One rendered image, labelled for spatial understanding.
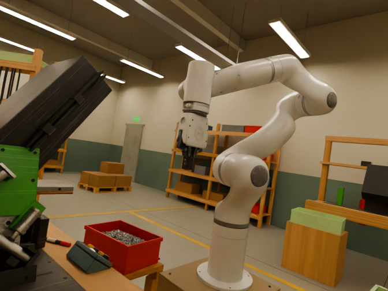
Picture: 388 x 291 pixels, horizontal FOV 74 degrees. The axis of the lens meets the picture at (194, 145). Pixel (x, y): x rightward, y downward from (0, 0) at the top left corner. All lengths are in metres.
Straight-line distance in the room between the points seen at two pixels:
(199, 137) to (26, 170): 0.55
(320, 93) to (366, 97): 5.07
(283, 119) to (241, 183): 0.30
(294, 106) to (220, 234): 0.55
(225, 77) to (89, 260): 0.75
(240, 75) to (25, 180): 0.75
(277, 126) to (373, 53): 5.46
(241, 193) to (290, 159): 5.40
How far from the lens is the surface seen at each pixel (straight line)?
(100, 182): 7.08
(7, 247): 0.92
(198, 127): 0.78
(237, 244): 0.89
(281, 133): 0.94
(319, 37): 6.78
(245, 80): 0.87
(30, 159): 0.97
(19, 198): 0.96
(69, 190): 1.14
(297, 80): 1.00
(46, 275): 0.98
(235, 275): 0.93
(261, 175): 0.80
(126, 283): 0.93
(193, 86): 0.79
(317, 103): 0.99
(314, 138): 6.08
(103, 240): 1.28
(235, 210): 0.85
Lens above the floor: 1.33
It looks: 2 degrees up
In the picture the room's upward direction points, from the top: 9 degrees clockwise
